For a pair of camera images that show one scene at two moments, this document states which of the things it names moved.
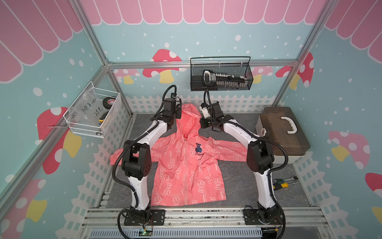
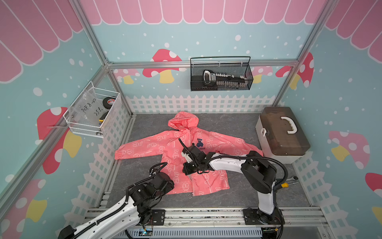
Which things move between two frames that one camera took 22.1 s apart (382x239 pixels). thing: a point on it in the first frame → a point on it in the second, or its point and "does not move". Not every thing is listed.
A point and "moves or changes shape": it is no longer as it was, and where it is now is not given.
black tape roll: x=108 y=101 does not move
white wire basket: x=87 y=114 does not move
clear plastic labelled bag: x=87 y=108 does not move
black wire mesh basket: x=220 y=73 does not move
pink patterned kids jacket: x=187 y=163 moves or changes shape
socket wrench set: x=210 y=77 does not move
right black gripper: x=202 y=122 → x=185 y=170
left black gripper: x=178 y=110 → x=168 y=187
